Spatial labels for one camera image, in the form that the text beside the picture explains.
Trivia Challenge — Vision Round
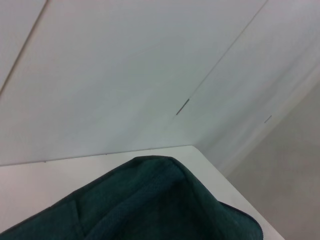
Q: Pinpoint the dark teal fabric bag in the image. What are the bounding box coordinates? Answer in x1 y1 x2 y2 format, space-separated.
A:
0 155 265 240

